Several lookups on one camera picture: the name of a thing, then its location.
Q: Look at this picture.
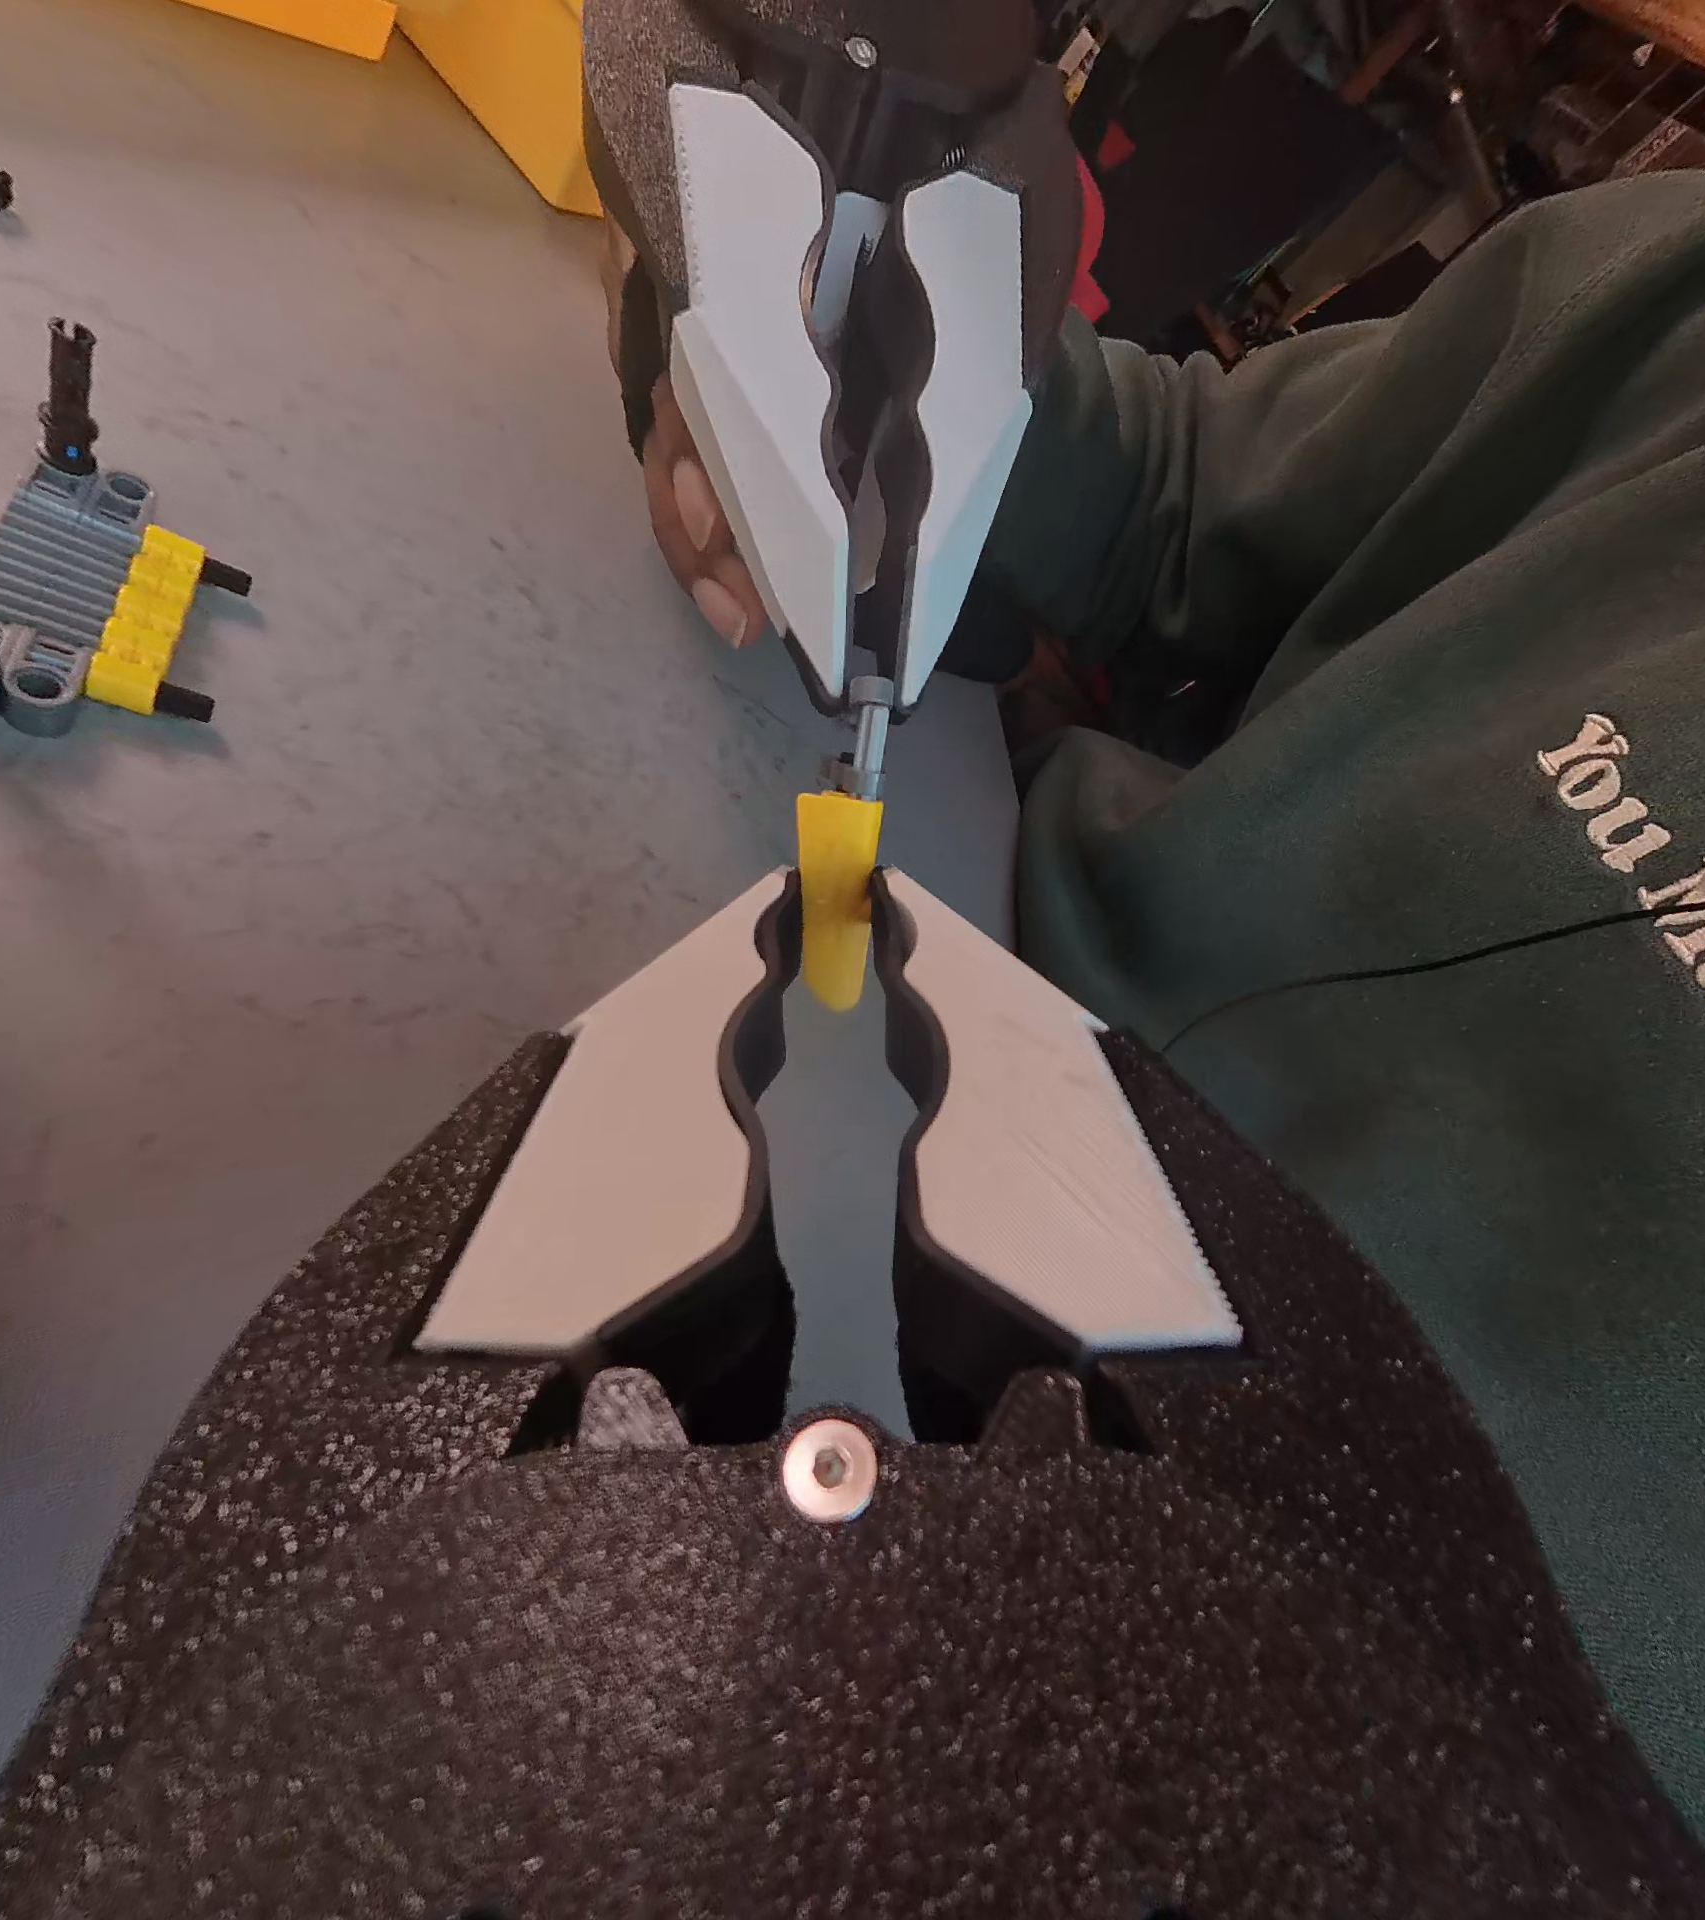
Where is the yellow divided parts bin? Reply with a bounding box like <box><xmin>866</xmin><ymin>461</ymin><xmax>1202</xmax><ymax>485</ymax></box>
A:
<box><xmin>175</xmin><ymin>0</ymin><xmax>606</xmax><ymax>221</ymax></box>

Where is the grey lego axle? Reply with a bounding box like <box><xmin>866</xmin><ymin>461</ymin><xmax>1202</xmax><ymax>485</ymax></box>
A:
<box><xmin>822</xmin><ymin>679</ymin><xmax>903</xmax><ymax>804</ymax></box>

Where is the person's green hoodie torso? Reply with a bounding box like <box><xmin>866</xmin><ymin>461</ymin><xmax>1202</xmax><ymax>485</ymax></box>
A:
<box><xmin>1008</xmin><ymin>151</ymin><xmax>1705</xmax><ymax>1920</ymax></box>

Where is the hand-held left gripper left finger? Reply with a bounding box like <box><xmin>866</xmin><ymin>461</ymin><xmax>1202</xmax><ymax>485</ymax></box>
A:
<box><xmin>416</xmin><ymin>866</ymin><xmax>800</xmax><ymax>1365</ymax></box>

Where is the grey ribbed lego subassembly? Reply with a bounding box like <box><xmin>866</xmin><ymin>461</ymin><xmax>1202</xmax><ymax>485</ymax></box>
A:
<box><xmin>0</xmin><ymin>319</ymin><xmax>253</xmax><ymax>740</ymax></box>

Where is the person's right forearm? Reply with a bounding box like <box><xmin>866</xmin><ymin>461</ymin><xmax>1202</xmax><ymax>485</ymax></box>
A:
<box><xmin>949</xmin><ymin>306</ymin><xmax>1395</xmax><ymax>723</ymax></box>

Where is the person's right hand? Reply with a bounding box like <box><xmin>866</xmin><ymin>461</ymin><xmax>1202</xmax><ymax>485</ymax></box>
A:
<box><xmin>600</xmin><ymin>224</ymin><xmax>771</xmax><ymax>652</ymax></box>

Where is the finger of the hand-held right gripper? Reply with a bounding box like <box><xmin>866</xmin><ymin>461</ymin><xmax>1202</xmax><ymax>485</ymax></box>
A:
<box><xmin>665</xmin><ymin>83</ymin><xmax>860</xmax><ymax>713</ymax></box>
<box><xmin>884</xmin><ymin>165</ymin><xmax>1035</xmax><ymax>710</ymax></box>

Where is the yellow lego beam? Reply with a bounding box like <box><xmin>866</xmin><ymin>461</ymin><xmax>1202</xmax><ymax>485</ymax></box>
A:
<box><xmin>793</xmin><ymin>795</ymin><xmax>891</xmax><ymax>1010</ymax></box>

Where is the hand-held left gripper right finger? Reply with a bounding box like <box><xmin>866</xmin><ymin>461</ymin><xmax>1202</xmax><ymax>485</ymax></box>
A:
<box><xmin>871</xmin><ymin>866</ymin><xmax>1244</xmax><ymax>1369</ymax></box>

